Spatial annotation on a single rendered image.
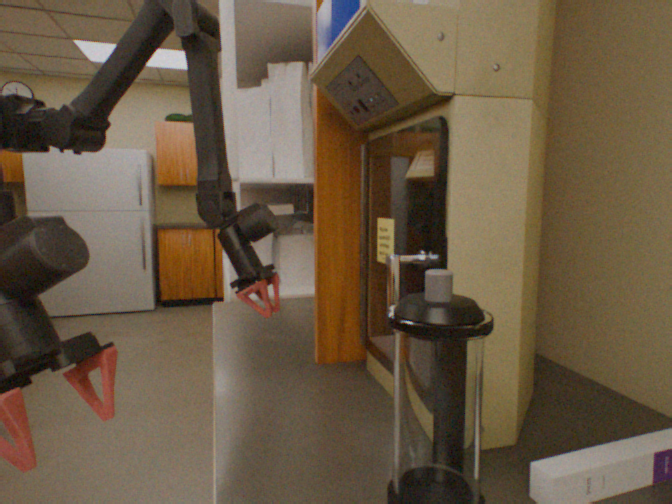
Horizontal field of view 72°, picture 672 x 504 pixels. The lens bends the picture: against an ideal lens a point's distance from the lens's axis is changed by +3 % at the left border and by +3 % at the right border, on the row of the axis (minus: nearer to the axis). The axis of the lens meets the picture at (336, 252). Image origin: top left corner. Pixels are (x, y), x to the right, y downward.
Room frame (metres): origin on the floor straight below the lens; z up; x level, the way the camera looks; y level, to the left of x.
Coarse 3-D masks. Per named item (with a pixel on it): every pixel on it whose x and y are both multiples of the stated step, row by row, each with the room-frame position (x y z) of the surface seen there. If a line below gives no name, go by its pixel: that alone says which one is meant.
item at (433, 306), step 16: (432, 272) 0.45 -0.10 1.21; (448, 272) 0.45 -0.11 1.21; (432, 288) 0.45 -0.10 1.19; (448, 288) 0.45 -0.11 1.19; (400, 304) 0.46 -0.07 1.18; (416, 304) 0.44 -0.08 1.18; (432, 304) 0.44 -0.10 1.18; (448, 304) 0.44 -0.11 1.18; (464, 304) 0.44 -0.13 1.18; (416, 320) 0.43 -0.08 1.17; (432, 320) 0.42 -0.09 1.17; (448, 320) 0.42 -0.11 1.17; (464, 320) 0.42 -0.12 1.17
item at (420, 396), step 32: (480, 320) 0.43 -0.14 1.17; (416, 352) 0.43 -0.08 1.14; (448, 352) 0.42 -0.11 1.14; (480, 352) 0.43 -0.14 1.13; (416, 384) 0.43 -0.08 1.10; (448, 384) 0.42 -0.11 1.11; (480, 384) 0.43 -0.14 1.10; (416, 416) 0.43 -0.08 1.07; (448, 416) 0.42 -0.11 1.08; (480, 416) 0.44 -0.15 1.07; (416, 448) 0.42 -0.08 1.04; (448, 448) 0.42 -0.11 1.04; (480, 448) 0.44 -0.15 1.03; (416, 480) 0.42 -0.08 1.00; (448, 480) 0.42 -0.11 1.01; (480, 480) 0.45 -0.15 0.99
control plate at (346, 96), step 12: (360, 60) 0.65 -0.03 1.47; (348, 72) 0.71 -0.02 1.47; (360, 72) 0.68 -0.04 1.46; (372, 72) 0.65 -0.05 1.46; (336, 84) 0.78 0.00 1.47; (348, 84) 0.74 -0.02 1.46; (360, 84) 0.71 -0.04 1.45; (372, 84) 0.68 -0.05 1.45; (336, 96) 0.82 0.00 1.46; (348, 96) 0.77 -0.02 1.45; (360, 96) 0.74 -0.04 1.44; (384, 96) 0.68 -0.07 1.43; (348, 108) 0.81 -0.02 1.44; (360, 108) 0.77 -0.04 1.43; (372, 108) 0.74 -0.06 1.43; (384, 108) 0.71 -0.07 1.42; (360, 120) 0.81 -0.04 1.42
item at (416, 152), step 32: (416, 128) 0.65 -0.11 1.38; (384, 160) 0.77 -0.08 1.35; (416, 160) 0.65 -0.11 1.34; (384, 192) 0.77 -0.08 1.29; (416, 192) 0.64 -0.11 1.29; (416, 224) 0.64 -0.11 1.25; (384, 288) 0.76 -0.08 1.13; (416, 288) 0.64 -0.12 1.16; (384, 320) 0.76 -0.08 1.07; (384, 352) 0.76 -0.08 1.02
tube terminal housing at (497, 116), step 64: (448, 0) 0.60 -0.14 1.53; (512, 0) 0.59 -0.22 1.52; (512, 64) 0.60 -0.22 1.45; (384, 128) 0.80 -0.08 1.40; (448, 128) 0.59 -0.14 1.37; (512, 128) 0.60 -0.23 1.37; (448, 192) 0.58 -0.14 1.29; (512, 192) 0.60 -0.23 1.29; (448, 256) 0.58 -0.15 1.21; (512, 256) 0.60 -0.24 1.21; (512, 320) 0.60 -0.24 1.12; (384, 384) 0.79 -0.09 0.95; (512, 384) 0.60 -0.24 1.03
